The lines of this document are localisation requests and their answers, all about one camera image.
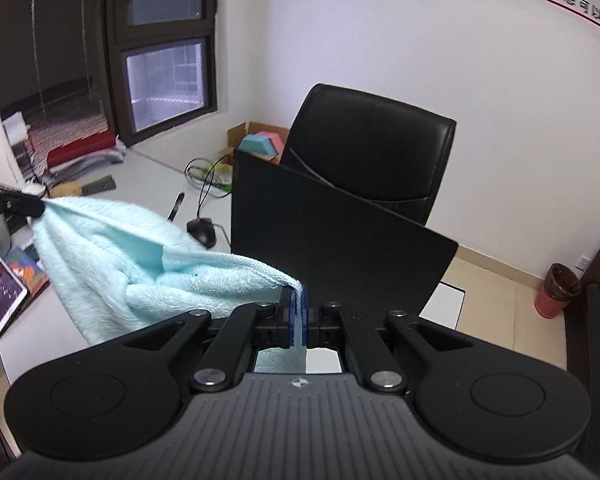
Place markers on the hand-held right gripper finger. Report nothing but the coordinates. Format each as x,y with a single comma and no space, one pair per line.
295,317
305,317

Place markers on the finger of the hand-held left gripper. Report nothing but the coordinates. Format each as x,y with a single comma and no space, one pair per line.
15,202

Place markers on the light blue towel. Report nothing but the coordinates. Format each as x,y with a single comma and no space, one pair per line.
130,265

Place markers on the colourful book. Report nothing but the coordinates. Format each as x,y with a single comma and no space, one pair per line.
30,267

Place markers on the black board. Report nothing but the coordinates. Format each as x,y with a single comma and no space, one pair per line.
330,245

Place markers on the stack of red folders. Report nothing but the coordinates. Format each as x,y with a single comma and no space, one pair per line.
82,152

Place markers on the black flat bar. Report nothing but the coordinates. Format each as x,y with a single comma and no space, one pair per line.
98,185

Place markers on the white tablet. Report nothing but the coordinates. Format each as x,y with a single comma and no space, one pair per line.
0,296

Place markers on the black computer mouse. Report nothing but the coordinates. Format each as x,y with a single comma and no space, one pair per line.
202,231

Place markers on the white sheet with black edge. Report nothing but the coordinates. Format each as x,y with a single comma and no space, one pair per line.
442,307

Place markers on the window blind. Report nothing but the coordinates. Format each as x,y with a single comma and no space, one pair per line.
35,45

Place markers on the black pen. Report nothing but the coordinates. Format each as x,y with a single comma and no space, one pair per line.
176,206

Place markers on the green yellow plastic bag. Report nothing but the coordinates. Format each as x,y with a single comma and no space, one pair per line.
220,175

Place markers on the teal foam block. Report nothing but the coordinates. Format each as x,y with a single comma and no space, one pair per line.
255,146

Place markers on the pink foam block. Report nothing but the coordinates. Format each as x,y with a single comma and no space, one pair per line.
272,140

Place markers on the black office chair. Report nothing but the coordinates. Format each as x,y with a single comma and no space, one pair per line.
370,150

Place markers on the cardboard box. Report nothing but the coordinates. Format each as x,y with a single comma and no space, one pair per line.
236,135

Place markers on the dark framed window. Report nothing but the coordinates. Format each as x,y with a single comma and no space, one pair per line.
165,75

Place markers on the red waste bin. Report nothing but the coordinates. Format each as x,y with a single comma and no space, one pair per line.
557,292

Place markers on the black sofa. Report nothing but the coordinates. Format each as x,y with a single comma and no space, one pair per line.
597,340

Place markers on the wall socket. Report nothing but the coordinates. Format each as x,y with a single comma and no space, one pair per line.
584,261

